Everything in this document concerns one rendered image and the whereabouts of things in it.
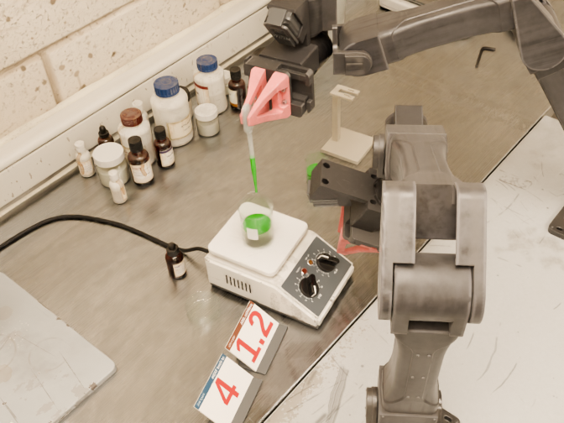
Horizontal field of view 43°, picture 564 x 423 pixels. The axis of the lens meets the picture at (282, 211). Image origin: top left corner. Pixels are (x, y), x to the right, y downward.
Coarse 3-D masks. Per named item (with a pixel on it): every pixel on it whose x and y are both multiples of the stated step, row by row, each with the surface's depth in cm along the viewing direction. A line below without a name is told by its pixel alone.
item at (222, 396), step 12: (228, 360) 102; (228, 372) 101; (240, 372) 102; (216, 384) 99; (228, 384) 100; (240, 384) 101; (216, 396) 98; (228, 396) 99; (204, 408) 96; (216, 408) 97; (228, 408) 99
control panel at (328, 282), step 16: (320, 240) 114; (304, 256) 111; (336, 256) 113; (320, 272) 111; (336, 272) 112; (288, 288) 107; (320, 288) 109; (336, 288) 110; (304, 304) 107; (320, 304) 108
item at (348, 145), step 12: (336, 96) 130; (348, 96) 130; (336, 108) 134; (336, 120) 136; (336, 132) 138; (348, 132) 141; (336, 144) 139; (348, 144) 138; (360, 144) 138; (372, 144) 138; (336, 156) 137; (348, 156) 136; (360, 156) 136
